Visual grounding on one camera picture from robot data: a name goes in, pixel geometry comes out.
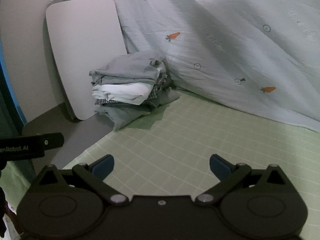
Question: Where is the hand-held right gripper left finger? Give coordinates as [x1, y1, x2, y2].
[32, 154, 130, 206]

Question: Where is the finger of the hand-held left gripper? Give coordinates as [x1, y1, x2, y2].
[41, 132, 64, 151]

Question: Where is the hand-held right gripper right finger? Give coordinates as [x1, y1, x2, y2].
[194, 154, 292, 206]

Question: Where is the grey t-shirt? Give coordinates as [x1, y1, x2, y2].
[89, 51, 167, 85]

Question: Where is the green checked bed mat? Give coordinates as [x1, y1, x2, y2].
[61, 90, 320, 240]

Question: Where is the light grey-blue folded garment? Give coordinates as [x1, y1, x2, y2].
[100, 105, 150, 132]

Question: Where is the white folded cloth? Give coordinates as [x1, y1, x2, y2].
[92, 82, 153, 105]

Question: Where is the dark blue-grey folded garment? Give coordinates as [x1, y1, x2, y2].
[96, 87, 180, 115]

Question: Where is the white rounded board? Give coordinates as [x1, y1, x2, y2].
[46, 0, 128, 122]

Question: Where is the carrot print quilt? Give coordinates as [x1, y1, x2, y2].
[50, 0, 320, 133]

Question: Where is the blue frame strip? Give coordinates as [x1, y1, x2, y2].
[0, 61, 27, 127]

